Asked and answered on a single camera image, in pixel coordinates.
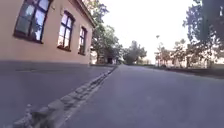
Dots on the grey pavement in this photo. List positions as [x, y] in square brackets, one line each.
[33, 86]

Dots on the tree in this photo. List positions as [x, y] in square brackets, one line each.
[134, 54]

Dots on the beige building with dark windows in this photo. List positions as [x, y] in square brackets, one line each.
[46, 50]

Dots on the row of trees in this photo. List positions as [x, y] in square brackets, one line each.
[203, 26]

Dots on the pale building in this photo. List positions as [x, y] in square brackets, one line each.
[175, 62]

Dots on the grey asphalt road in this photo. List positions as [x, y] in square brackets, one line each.
[150, 100]

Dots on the stone kerb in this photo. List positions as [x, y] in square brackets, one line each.
[56, 108]

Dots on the group of trees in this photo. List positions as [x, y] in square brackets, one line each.
[103, 41]

